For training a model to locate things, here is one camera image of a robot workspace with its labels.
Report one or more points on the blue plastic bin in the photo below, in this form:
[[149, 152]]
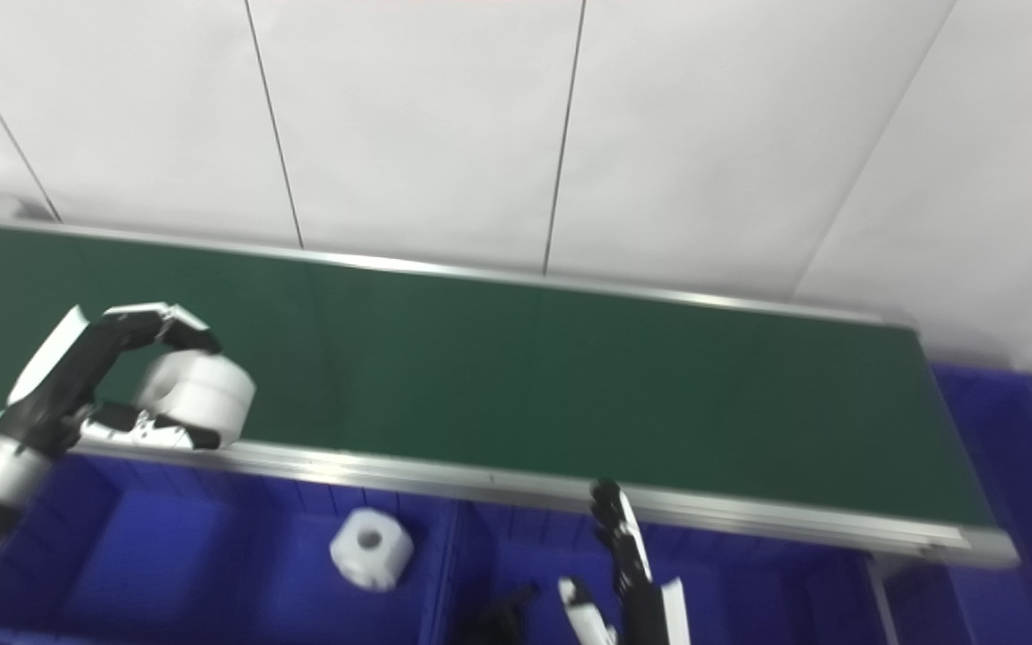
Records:
[[202, 555], [731, 591], [1000, 502]]

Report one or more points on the white cylindrical part with holes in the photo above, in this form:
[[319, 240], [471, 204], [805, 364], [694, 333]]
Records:
[[372, 548], [198, 394]]

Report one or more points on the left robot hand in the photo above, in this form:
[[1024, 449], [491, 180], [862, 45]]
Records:
[[90, 376]]

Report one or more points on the green conveyor belt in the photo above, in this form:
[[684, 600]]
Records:
[[480, 394]]

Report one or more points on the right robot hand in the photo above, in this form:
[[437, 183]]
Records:
[[628, 573]]

